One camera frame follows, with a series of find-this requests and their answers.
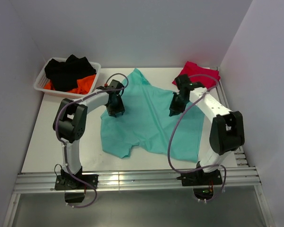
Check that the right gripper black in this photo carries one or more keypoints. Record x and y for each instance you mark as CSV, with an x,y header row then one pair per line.
x,y
175,109

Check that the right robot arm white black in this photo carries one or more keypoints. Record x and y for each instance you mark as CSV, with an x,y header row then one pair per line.
x,y
227,129

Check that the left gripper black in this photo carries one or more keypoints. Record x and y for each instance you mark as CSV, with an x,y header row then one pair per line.
x,y
119,109

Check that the folded red t-shirt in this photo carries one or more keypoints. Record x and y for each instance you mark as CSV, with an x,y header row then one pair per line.
x,y
198,74

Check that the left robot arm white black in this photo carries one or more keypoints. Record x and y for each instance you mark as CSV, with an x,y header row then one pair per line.
x,y
70,121

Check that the aluminium rail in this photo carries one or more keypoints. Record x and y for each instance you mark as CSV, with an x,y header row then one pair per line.
x,y
132,180
222,93

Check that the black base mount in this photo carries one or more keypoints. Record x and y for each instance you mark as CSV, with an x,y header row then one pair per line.
x,y
74,190
201,178

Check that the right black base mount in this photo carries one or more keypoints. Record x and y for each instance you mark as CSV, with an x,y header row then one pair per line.
x,y
201,178

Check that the aluminium right side rail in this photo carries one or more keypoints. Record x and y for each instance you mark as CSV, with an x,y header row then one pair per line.
x,y
222,93

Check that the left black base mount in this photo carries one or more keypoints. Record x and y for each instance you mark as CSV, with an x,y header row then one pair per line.
x,y
74,190

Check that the white plastic basket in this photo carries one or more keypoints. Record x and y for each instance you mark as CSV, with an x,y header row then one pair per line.
x,y
42,79

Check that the teal t-shirt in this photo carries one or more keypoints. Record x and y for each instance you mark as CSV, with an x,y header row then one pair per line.
x,y
146,123

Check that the orange t-shirt in basket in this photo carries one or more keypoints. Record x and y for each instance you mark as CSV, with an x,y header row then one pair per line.
x,y
71,84

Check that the black t-shirt in basket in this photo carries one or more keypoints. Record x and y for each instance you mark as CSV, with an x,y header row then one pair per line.
x,y
64,75

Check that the aluminium front rail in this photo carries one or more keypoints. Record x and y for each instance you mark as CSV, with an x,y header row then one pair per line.
x,y
132,180

